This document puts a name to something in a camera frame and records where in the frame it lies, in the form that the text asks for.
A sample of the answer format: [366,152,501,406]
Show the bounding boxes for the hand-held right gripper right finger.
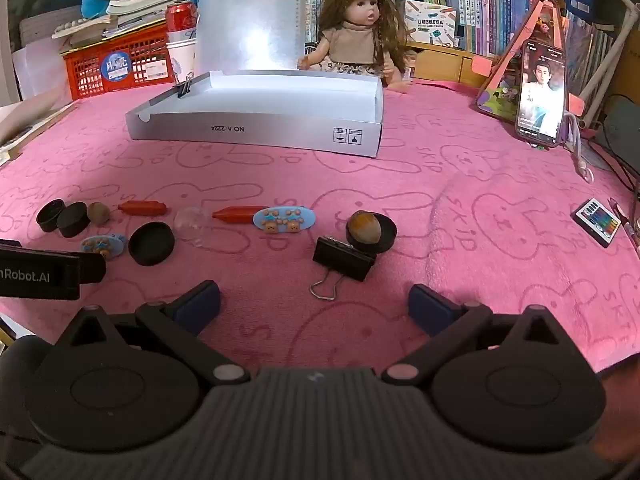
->
[381,284,586,386]

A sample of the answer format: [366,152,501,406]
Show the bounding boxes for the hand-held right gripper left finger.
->
[52,280,251,387]

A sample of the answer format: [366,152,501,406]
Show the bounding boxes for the tall black cap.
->
[36,199,67,233]

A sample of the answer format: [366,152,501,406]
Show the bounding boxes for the large black round cap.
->
[128,221,177,267]

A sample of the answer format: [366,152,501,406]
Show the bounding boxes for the clear plastic ball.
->
[173,206,213,248]

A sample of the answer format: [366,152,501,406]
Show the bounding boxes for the brown nut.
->
[86,202,112,226]
[348,210,383,244]

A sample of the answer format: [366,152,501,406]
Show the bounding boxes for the large black binder clip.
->
[309,236,377,302]

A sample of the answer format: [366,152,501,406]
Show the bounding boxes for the colourful candy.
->
[252,205,317,235]

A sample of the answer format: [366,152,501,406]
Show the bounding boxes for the white cardboard box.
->
[125,70,385,159]

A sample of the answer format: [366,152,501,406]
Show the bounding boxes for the pink bunny print blanket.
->
[0,80,640,376]

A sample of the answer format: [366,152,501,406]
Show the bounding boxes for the red plastic basket with sticker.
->
[62,22,176,101]

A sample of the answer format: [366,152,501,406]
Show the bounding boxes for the pen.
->
[607,199,640,251]

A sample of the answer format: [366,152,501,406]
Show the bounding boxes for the smartphone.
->
[515,39,570,148]

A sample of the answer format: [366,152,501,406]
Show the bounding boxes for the wooden drawer unit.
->
[407,42,501,83]

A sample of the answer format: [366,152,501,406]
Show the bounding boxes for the pink phone stand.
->
[472,0,586,121]

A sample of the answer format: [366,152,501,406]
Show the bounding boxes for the white paper cup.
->
[166,30,197,83]

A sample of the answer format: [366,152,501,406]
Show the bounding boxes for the brown-haired doll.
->
[297,0,416,95]

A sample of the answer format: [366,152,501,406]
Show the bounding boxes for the white printed carton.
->
[404,0,457,50]

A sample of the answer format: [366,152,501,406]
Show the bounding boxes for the red drink can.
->
[165,1,199,33]

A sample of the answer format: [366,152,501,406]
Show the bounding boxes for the row of books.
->
[300,0,536,58]

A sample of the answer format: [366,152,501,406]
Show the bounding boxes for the white tubes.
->
[580,0,636,128]

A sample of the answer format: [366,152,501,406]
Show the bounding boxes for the white cable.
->
[562,112,596,183]

